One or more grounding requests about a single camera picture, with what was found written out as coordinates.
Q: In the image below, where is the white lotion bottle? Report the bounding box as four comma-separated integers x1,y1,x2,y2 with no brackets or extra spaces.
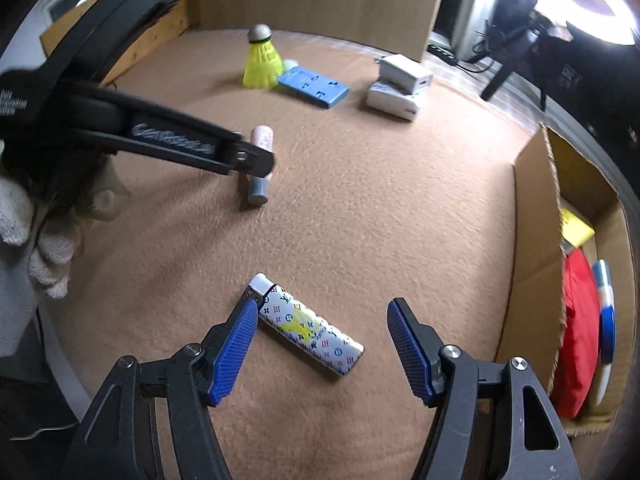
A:
590,259,617,408

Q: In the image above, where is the yellow packet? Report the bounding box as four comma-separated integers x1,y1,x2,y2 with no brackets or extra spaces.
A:
560,208,596,249

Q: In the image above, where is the yellow shuttlecock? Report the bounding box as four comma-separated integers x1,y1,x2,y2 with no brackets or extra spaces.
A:
243,24,284,90

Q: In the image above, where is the pink lip balm tube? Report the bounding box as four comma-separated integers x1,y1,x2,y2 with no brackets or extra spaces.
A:
248,126,276,206

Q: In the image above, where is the black power cable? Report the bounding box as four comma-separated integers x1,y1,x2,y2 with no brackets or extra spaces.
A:
457,20,501,75

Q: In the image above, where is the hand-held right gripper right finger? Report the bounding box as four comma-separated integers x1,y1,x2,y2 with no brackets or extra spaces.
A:
386,297,583,480

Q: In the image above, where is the ring light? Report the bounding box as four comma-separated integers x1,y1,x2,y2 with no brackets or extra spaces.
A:
520,0,640,46

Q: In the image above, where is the black tripod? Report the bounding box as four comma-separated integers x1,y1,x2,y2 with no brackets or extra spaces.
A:
480,7,568,111

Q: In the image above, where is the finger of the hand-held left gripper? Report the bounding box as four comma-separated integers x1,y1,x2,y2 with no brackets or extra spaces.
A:
112,104,278,178

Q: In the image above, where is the red fabric pouch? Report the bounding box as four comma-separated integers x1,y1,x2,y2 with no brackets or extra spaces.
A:
552,249,601,418

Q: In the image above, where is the white charger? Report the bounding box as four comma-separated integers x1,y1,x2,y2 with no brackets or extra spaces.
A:
378,55,434,95

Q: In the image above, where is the patterned white lighter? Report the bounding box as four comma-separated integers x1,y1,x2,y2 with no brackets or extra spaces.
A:
246,273,365,376

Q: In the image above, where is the white box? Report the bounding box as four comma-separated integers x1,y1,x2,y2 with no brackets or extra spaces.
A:
366,80,421,122

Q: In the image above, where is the person's left hand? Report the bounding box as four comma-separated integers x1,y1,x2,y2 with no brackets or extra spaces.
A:
0,162,131,301

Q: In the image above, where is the pine wood panel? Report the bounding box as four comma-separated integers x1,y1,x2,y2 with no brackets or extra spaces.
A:
40,0,193,86

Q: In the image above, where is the black power strip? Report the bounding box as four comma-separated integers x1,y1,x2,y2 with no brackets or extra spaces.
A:
427,44,458,64

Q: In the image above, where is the large wooden board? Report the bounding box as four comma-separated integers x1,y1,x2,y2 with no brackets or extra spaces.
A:
192,0,451,61

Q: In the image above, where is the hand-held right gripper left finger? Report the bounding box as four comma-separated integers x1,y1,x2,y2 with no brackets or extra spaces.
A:
70,297,259,480

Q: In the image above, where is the cardboard box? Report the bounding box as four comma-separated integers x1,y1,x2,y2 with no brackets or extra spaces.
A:
495,122,633,428

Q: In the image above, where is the blue plastic holder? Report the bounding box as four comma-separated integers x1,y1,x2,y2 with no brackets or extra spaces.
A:
277,66,351,110

